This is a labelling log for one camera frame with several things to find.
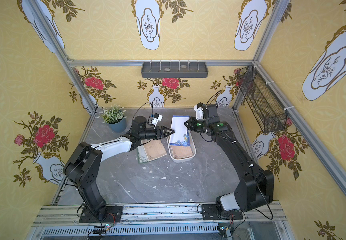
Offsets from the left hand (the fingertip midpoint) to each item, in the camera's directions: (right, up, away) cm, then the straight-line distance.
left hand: (174, 133), depth 83 cm
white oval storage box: (+5, -16, +6) cm, 18 cm away
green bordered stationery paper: (-20, -15, +11) cm, 28 cm away
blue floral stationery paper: (+4, -1, -4) cm, 5 cm away
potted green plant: (-38, +10, +11) cm, 41 cm away
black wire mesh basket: (+54, +10, 0) cm, 55 cm away
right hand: (+6, +5, -4) cm, 8 cm away
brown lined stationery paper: (+4, -12, +12) cm, 18 cm away
